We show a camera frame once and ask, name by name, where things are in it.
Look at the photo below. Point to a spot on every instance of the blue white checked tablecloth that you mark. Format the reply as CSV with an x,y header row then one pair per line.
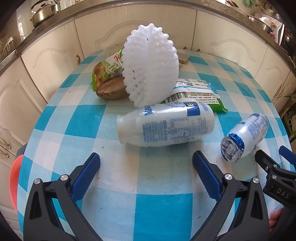
x,y
161,213

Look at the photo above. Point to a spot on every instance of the large white plastic bottle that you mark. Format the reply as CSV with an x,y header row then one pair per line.
x,y
161,125

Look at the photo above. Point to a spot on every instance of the person's right hand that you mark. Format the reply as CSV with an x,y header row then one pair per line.
x,y
275,217

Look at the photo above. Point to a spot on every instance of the grey kitchen countertop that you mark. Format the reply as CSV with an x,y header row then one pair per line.
x,y
41,30

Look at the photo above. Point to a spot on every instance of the green white cookie packet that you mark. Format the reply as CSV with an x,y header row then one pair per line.
x,y
108,69

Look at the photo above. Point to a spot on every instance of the pink plastic bucket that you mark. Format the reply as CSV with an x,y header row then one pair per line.
x,y
13,183

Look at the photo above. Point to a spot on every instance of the white green barcode wrapper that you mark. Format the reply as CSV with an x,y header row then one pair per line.
x,y
198,92

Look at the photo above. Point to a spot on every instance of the white kitchen cabinet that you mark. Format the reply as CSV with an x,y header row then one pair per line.
x,y
46,58

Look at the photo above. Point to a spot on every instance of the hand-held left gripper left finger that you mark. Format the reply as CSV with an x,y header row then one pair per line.
x,y
87,176

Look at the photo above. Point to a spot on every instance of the white paper packet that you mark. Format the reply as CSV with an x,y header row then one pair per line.
x,y
111,51

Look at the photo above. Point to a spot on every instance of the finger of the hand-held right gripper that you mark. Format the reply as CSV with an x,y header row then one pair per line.
x,y
286,154
263,160

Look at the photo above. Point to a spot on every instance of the small white foil-lidded bottle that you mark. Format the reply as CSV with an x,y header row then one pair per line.
x,y
249,132

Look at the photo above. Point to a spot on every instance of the steel kettle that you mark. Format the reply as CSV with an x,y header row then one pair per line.
x,y
44,14

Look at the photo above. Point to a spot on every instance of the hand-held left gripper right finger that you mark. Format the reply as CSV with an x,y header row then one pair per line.
x,y
205,176

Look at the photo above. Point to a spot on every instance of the white foam fruit net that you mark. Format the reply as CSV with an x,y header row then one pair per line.
x,y
150,62

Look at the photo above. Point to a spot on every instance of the brown coconut half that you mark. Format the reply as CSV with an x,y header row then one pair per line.
x,y
111,89

